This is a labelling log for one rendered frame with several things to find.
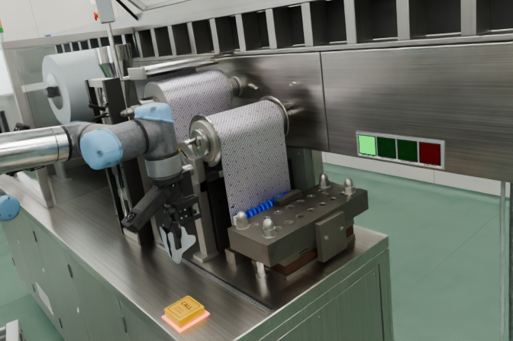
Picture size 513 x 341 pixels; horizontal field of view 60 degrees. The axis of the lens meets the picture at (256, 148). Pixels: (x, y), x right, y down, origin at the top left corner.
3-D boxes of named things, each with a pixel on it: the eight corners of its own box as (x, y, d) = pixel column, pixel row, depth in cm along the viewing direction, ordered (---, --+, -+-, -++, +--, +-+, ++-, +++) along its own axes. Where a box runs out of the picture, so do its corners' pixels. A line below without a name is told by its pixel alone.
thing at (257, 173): (230, 219, 124) (220, 156, 119) (289, 191, 138) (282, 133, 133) (231, 219, 123) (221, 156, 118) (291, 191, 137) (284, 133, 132)
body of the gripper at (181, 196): (203, 220, 100) (194, 170, 97) (170, 235, 95) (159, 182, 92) (185, 212, 106) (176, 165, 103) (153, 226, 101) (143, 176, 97)
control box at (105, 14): (95, 24, 157) (88, -5, 155) (114, 22, 159) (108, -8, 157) (95, 24, 151) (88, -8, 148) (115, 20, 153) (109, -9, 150)
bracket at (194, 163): (191, 258, 131) (173, 161, 123) (209, 249, 135) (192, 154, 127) (201, 264, 127) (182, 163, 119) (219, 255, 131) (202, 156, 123)
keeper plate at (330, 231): (317, 260, 119) (314, 223, 116) (341, 245, 125) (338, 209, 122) (325, 263, 117) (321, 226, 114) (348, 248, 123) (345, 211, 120)
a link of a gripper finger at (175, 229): (185, 249, 97) (178, 212, 95) (179, 252, 96) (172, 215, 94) (174, 243, 101) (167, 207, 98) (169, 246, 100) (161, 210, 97)
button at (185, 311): (165, 317, 105) (163, 308, 105) (190, 303, 110) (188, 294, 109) (180, 329, 100) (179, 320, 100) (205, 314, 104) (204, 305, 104)
